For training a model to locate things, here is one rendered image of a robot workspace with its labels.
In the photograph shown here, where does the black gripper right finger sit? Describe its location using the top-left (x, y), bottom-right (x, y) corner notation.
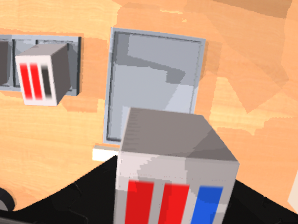
top-left (222, 179), bottom-right (298, 224)

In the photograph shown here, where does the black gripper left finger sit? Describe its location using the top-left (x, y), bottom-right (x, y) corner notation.
top-left (0, 155), bottom-right (117, 224)

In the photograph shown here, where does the dark grey short cylinder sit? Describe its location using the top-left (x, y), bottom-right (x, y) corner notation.
top-left (0, 188), bottom-right (15, 212)

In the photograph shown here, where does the beige flat panel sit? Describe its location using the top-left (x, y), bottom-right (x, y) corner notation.
top-left (287, 172), bottom-right (298, 213)

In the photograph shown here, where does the white flat bar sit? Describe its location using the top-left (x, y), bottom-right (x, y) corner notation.
top-left (92, 145), bottom-right (118, 161)

